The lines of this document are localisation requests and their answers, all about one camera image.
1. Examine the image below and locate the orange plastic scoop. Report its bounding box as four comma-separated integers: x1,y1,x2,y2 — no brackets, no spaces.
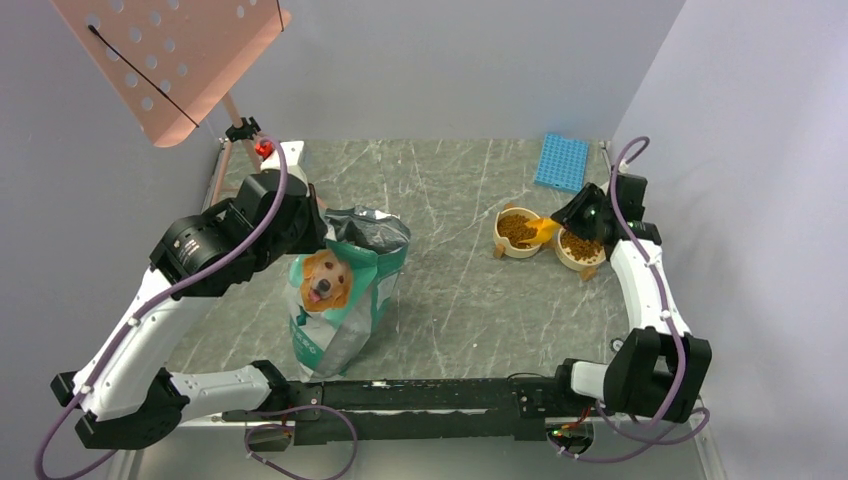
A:
524,217,562,245

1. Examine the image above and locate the green dog food bag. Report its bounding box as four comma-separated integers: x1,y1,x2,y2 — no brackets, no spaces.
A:
284,206,411,383

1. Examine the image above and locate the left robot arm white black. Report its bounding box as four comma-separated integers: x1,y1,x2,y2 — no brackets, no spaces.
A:
51,170,327,450

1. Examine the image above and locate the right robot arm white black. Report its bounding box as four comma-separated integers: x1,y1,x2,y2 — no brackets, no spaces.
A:
551,174,712,424

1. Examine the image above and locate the cream pet bowl right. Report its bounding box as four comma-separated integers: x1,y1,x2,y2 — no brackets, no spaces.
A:
552,228,606,282

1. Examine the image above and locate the cream pet bowl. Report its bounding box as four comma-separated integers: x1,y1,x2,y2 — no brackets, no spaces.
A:
552,228,606,282
493,203,542,259

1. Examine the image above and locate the cream pet bowl left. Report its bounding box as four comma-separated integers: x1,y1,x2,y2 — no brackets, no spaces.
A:
493,203,542,259

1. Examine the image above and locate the blue perforated tray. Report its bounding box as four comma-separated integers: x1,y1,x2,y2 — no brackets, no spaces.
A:
534,133,590,194

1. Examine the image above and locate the pink perforated music stand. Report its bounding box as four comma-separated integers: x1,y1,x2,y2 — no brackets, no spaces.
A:
53,0,292,165

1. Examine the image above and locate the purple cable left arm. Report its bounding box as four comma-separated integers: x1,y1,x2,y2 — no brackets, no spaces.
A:
34,135,290,480

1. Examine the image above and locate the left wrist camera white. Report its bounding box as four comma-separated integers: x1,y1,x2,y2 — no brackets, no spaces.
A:
254,140,308,184

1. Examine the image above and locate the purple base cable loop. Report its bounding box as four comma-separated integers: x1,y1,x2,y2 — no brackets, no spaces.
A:
243,405,359,480

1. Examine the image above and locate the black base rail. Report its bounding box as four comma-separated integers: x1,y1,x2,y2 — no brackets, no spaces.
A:
221,376,617,446

